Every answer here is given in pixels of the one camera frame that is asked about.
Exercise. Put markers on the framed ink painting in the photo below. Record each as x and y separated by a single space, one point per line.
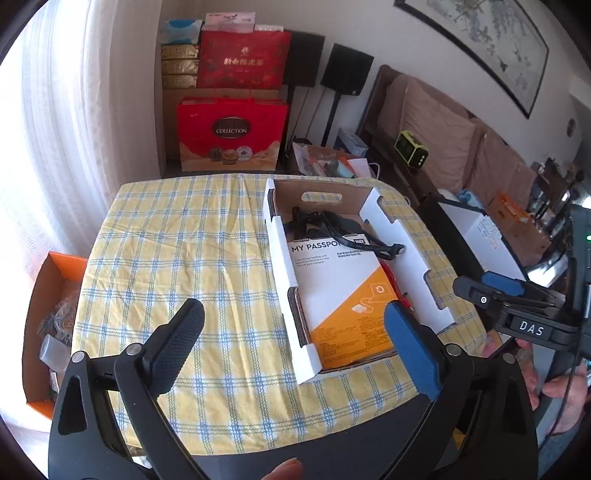
475 37

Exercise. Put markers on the person's right hand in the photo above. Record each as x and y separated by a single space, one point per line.
570 397

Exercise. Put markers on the blue white tissue pack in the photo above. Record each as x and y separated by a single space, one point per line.
181 32

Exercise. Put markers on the brown sofa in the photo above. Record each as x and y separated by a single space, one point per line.
390 99

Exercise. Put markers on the black speaker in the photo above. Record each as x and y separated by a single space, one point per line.
307 57
346 69

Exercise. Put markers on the person's left hand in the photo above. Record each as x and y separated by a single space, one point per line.
286 470

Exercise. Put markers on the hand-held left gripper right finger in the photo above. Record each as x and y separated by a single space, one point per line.
411 350

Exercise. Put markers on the orange white hard drive box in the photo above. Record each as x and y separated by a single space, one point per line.
332 286

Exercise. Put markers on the white pink packet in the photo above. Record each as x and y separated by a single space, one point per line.
229 21

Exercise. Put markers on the cluttered cardboard box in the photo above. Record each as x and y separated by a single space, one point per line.
323 161

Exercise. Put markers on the round wall fixture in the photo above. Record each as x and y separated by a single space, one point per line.
571 127

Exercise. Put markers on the blue white carton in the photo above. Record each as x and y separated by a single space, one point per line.
352 143

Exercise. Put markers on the cardboard tray box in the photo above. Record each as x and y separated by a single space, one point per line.
418 272

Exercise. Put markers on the red floral gift bag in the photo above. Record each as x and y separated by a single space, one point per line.
244 60

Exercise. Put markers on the yellow checked tablecloth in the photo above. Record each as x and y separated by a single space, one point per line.
184 249

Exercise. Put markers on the dark clutter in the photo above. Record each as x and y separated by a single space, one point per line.
554 184

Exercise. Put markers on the orange open box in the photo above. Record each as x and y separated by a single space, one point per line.
46 277

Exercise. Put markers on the large white storage box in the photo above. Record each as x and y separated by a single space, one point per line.
489 240

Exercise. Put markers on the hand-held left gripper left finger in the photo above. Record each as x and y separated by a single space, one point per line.
175 350

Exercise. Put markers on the large beige sofa cushion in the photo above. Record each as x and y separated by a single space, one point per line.
438 138

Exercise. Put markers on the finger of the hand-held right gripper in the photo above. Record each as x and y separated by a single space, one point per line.
503 282
475 293

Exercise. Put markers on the white paper bag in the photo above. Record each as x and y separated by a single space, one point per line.
268 28

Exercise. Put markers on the lime green portable device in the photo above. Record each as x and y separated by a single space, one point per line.
411 150

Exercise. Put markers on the red Collection gift box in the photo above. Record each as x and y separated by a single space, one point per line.
231 134

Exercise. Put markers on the white curtain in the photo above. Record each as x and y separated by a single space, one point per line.
69 115

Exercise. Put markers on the gold box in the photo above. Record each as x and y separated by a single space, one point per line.
180 52
180 81
180 67

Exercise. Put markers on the brown orange carton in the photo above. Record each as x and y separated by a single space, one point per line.
521 230

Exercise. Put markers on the black speaker stand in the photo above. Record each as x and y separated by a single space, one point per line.
331 120
291 129

